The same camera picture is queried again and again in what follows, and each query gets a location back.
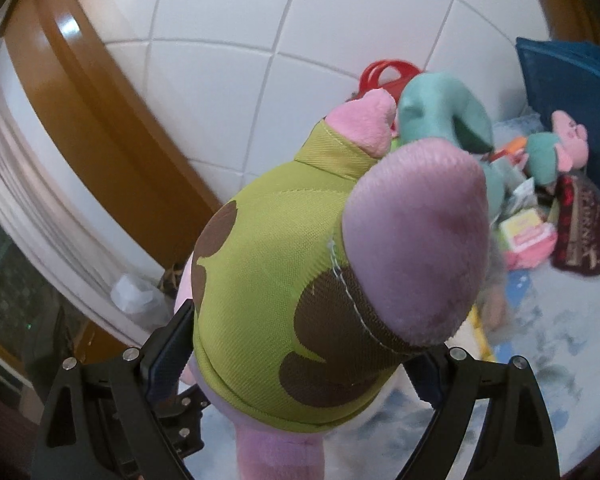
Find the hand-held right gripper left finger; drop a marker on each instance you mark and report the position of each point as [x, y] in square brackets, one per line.
[167, 355]

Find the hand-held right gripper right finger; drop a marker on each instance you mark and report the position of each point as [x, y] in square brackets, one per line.
[430, 380]

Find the pink starfish plush green shorts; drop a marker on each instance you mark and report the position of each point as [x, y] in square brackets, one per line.
[330, 270]

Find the crumpled clear plastic bag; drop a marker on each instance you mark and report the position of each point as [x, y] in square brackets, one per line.
[132, 295]

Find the pink and yellow packet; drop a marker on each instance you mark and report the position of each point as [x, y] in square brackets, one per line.
[522, 232]

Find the white curtain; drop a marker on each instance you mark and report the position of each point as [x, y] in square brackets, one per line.
[35, 200]

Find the white crumpled wrapper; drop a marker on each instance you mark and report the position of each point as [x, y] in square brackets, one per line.
[525, 195]

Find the dark red patterned pouch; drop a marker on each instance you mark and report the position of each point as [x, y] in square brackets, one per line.
[580, 227]

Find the orange small toy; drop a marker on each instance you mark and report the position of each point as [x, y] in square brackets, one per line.
[512, 147]

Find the small pink and teal plush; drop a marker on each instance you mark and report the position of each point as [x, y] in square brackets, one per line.
[555, 152]

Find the teal plush toy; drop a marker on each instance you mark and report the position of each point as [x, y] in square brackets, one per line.
[445, 115]

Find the red plastic basket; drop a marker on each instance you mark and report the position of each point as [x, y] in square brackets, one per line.
[387, 75]

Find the wooden headboard frame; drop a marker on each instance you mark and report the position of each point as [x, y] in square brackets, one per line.
[100, 105]

